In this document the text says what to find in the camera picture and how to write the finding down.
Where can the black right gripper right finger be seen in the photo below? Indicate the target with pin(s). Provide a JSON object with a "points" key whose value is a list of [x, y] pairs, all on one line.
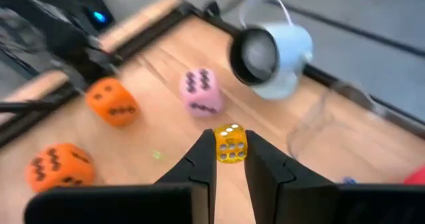
{"points": [[272, 190]]}

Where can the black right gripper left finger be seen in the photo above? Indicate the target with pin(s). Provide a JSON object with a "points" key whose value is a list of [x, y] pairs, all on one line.
{"points": [[192, 190]]}

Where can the small green die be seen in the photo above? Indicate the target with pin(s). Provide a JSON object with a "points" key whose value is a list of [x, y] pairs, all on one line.
{"points": [[157, 155]]}

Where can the small yellow transparent die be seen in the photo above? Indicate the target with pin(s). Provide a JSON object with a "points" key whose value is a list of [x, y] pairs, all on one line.
{"points": [[231, 144]]}

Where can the small blue die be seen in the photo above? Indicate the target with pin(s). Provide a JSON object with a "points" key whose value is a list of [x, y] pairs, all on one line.
{"points": [[349, 180]]}

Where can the large pink foam die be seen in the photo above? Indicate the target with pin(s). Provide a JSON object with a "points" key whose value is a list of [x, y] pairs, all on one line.
{"points": [[201, 92]]}

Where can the large orange foam die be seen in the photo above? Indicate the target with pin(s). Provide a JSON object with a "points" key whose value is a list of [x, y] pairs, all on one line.
{"points": [[59, 167], [113, 101]]}

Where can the large red foam die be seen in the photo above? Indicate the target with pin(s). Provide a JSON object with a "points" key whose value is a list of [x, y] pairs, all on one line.
{"points": [[416, 177]]}

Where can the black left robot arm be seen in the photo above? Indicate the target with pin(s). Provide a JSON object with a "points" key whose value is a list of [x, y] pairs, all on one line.
{"points": [[56, 34]]}

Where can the clear plastic container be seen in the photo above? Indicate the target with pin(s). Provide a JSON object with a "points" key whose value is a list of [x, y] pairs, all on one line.
{"points": [[315, 127]]}

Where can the black aluminium table frame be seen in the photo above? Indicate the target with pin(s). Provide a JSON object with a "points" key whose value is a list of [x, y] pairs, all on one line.
{"points": [[146, 41]]}

